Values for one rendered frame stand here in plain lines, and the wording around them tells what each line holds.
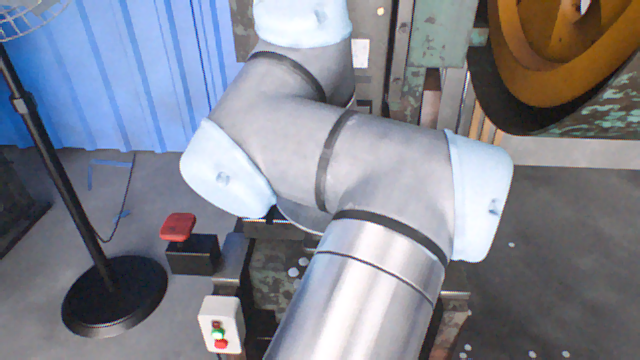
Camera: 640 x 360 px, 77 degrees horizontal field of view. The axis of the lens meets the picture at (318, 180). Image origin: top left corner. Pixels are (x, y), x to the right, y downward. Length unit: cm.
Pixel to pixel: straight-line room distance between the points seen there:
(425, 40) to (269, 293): 62
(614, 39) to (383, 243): 49
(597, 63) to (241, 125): 51
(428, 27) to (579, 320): 139
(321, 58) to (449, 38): 42
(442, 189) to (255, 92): 15
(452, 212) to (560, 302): 166
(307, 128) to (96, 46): 216
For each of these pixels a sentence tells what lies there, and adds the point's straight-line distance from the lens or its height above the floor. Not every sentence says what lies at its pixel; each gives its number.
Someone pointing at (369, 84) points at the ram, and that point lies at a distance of 79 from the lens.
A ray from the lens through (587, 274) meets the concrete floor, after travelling 204.
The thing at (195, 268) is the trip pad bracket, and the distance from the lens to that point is 91.
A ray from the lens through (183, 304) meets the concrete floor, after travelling 171.
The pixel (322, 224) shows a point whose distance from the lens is 79.
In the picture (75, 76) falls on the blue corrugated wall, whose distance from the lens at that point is 253.
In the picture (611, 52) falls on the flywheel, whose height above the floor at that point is 114.
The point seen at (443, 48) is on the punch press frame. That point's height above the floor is 109.
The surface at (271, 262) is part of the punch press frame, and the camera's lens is 91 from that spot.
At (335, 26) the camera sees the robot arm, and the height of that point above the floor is 123.
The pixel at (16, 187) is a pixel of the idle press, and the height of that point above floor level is 17.
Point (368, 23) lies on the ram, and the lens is 75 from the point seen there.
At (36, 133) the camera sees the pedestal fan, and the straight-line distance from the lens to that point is 138.
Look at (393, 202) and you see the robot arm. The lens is 23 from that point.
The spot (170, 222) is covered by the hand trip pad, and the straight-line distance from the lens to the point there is 87.
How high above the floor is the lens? 132
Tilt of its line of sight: 37 degrees down
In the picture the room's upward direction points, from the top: straight up
